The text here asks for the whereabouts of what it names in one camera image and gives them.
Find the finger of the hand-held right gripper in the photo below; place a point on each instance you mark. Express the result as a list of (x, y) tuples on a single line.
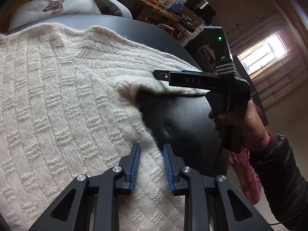
[(161, 75)]

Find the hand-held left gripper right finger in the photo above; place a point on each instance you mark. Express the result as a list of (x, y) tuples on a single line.
[(167, 168)]

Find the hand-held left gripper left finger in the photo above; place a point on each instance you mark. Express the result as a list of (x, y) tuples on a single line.
[(135, 166)]

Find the cream knit sweater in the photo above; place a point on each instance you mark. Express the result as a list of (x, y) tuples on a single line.
[(60, 89)]

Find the person's right forearm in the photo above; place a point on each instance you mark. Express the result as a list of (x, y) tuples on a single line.
[(284, 173)]

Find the person's right hand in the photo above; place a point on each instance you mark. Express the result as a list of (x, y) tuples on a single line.
[(252, 130)]

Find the black monitor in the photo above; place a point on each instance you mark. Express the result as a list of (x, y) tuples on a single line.
[(199, 4)]

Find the small window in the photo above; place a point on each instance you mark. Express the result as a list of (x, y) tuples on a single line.
[(262, 53)]

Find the blue round container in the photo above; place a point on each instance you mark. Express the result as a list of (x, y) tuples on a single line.
[(178, 5)]

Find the wooden desk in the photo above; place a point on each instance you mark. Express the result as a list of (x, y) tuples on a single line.
[(154, 9)]

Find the pile of oranges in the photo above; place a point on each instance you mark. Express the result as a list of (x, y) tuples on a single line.
[(154, 1)]

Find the pink padded cloth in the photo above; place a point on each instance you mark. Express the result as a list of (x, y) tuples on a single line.
[(247, 180)]

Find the grey yellow blue sofa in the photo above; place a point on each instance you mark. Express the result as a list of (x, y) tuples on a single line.
[(113, 4)]

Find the deer print pillow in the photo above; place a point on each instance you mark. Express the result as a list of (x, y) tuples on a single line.
[(72, 9)]

